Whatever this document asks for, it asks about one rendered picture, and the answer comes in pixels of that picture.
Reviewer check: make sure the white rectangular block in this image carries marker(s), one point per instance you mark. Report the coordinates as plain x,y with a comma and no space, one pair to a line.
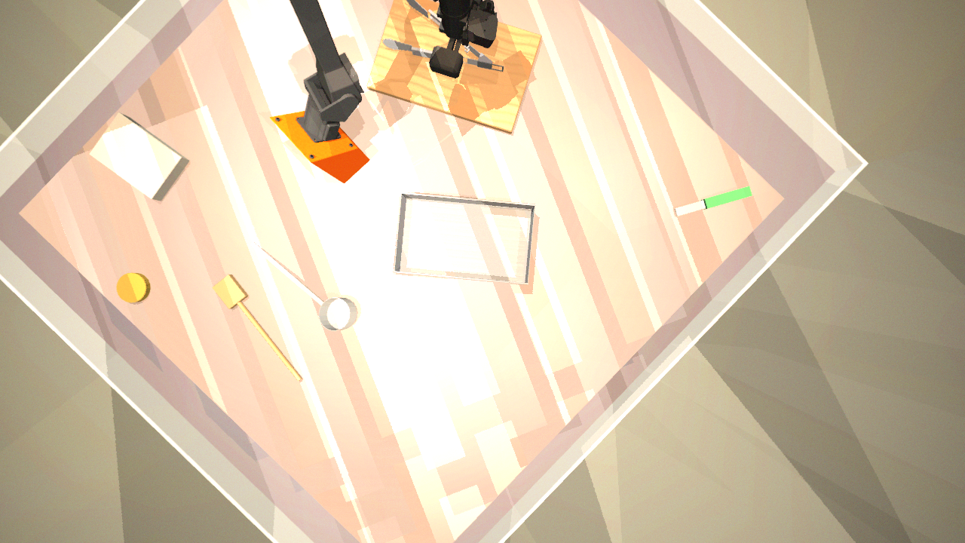
138,156

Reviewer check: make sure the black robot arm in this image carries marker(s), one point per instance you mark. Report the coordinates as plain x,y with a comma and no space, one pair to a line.
334,90

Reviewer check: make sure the grey rectangular tin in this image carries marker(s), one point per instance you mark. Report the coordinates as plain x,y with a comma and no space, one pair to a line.
464,238

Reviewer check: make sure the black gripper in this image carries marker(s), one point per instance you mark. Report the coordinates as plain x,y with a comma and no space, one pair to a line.
447,61

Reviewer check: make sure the yellow cylinder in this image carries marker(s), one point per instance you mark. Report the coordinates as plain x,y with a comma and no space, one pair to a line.
133,287

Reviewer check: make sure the grey saucepan with long thin handle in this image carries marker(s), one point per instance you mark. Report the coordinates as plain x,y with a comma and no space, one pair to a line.
334,314

